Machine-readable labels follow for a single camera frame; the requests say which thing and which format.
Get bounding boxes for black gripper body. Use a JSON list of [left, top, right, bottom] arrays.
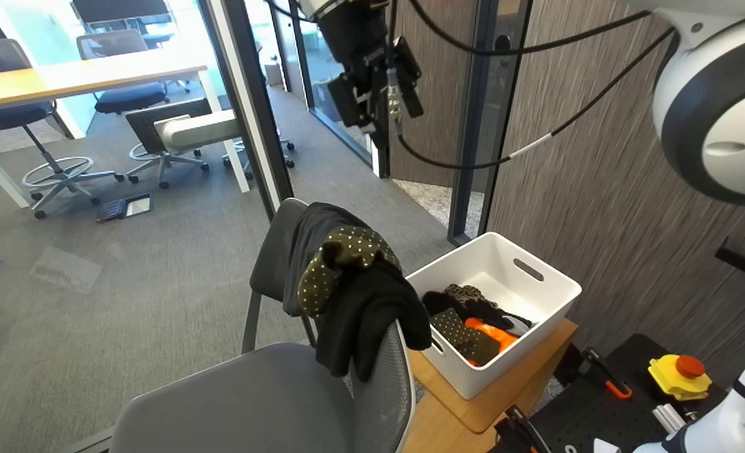
[[324, 0, 422, 125]]

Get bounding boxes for olive dotted sock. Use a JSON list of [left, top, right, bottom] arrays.
[[428, 284, 501, 364], [294, 225, 401, 318]]

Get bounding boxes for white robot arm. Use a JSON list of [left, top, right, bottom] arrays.
[[303, 0, 745, 453]]

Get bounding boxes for grey rolling office chair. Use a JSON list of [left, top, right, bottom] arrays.
[[74, 27, 215, 192]]

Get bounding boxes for black garment on backrest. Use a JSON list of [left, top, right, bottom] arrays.
[[250, 199, 431, 381]]

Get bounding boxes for black sock in bin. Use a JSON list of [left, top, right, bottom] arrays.
[[422, 293, 534, 335]]

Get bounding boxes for grey mesh office chair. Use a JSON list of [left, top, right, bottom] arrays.
[[111, 318, 415, 453]]

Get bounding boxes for white plastic storage bin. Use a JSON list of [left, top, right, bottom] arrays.
[[406, 228, 585, 403]]

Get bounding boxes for orange item in bin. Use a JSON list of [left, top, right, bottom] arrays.
[[462, 318, 518, 350]]

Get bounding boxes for wooden side table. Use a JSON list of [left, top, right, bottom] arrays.
[[402, 320, 576, 453]]

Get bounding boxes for long white office table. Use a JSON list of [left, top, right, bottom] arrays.
[[0, 51, 250, 209]]

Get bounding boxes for yellow red emergency stop button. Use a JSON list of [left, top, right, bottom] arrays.
[[646, 354, 712, 403]]

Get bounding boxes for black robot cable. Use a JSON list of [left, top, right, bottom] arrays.
[[262, 0, 678, 174]]

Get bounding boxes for orange handled tool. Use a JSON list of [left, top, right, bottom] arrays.
[[585, 348, 635, 399]]

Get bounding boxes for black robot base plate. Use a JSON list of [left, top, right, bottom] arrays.
[[529, 335, 725, 453]]

